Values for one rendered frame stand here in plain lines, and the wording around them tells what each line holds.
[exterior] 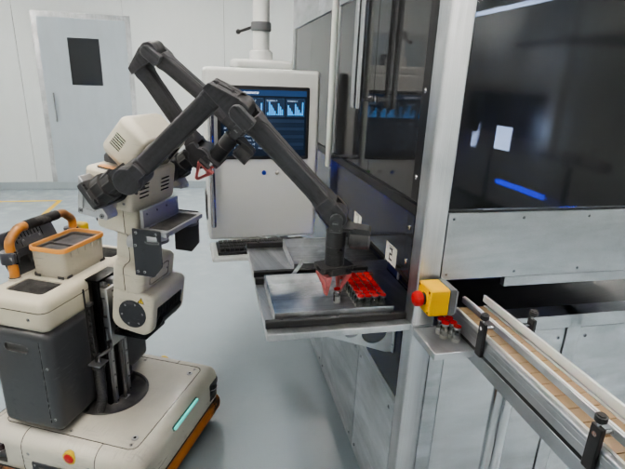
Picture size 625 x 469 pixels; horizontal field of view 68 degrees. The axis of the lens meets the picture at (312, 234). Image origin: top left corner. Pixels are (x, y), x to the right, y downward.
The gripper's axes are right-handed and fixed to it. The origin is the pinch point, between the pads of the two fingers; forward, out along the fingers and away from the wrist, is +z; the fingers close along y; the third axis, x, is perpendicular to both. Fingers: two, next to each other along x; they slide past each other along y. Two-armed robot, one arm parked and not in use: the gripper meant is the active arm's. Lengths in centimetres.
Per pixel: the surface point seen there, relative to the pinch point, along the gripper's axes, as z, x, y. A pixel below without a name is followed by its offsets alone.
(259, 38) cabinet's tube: -74, 91, 11
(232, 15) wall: -125, 523, 138
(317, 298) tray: 3.4, 3.4, -3.0
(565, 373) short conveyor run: -3, -58, 25
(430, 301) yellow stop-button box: -9.1, -30.2, 10.4
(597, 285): 5, -22, 96
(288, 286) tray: 3.6, 14.7, -7.6
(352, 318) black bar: 1.9, -13.6, -0.9
